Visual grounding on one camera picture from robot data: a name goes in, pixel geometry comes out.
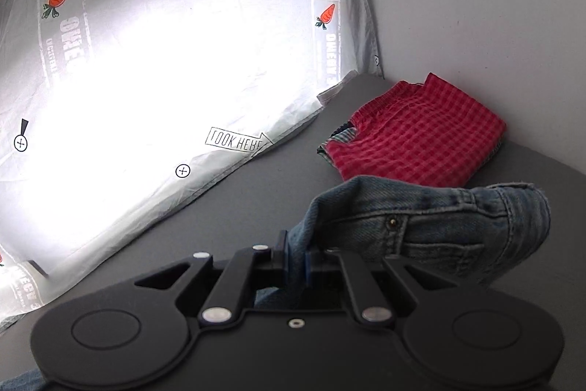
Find white printed sheet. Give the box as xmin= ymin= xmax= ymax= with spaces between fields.
xmin=0 ymin=0 xmax=385 ymax=328

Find blue denim jeans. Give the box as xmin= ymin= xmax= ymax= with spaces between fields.
xmin=9 ymin=175 xmax=551 ymax=391

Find red checked shorts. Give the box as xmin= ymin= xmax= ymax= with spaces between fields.
xmin=320 ymin=73 xmax=508 ymax=190

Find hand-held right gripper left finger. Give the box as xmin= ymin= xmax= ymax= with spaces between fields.
xmin=133 ymin=230 xmax=294 ymax=326

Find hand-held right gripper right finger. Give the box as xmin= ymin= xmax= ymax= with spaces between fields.
xmin=304 ymin=250 xmax=463 ymax=324

